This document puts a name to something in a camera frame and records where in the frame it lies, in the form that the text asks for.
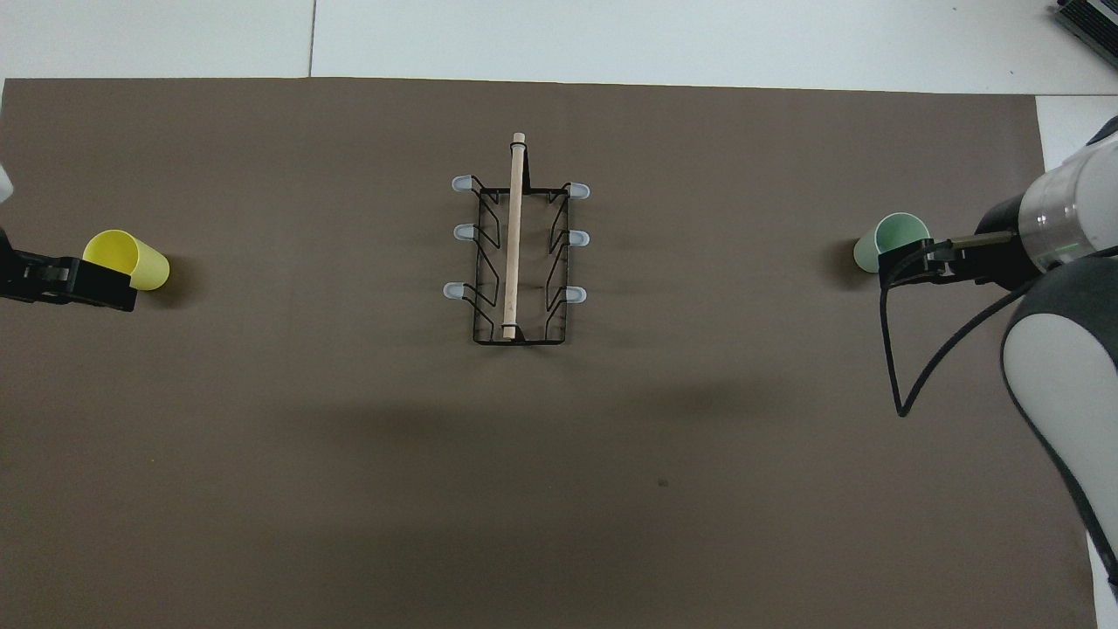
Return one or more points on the yellow plastic cup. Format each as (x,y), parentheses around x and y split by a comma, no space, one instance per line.
(144,262)

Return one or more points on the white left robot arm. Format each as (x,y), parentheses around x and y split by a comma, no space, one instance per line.
(4,185)

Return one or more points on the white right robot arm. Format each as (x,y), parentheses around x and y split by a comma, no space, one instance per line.
(1057,367)

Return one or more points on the pale green plastic cup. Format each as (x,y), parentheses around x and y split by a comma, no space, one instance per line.
(873,249)

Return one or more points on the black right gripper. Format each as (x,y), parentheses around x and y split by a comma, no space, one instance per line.
(1004,262)

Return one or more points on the grey ribbed device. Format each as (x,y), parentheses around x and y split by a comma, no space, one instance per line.
(1090,24)

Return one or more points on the brown table mat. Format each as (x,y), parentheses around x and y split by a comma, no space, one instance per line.
(349,489)

